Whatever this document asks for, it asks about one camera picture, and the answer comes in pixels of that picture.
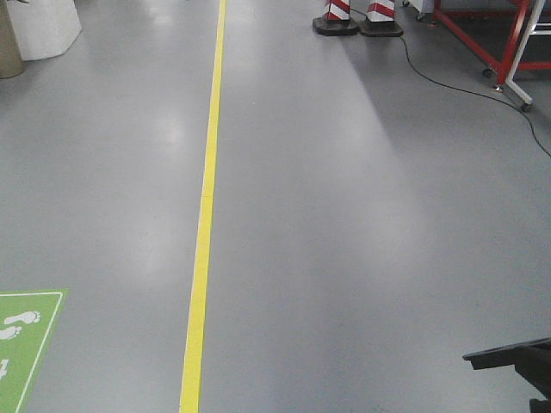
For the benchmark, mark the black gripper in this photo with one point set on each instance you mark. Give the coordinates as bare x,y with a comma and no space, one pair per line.
532,362

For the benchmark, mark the green footprint floor sign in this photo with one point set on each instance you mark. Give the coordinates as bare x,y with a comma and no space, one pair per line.
28,320

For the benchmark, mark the brown cylindrical pot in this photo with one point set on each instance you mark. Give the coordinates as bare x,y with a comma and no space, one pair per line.
11,60

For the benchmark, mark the right red white bollard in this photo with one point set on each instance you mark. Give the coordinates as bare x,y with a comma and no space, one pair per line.
379,20

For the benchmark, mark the left red white bollard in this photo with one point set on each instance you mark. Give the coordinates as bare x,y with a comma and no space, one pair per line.
336,19

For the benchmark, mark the white planter pot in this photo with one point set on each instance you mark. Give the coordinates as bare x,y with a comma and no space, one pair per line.
44,29

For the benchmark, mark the red metal cart frame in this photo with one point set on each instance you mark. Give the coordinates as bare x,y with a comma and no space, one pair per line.
524,16

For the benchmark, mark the red white bollard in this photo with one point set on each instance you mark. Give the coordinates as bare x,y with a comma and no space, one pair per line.
336,19
379,20

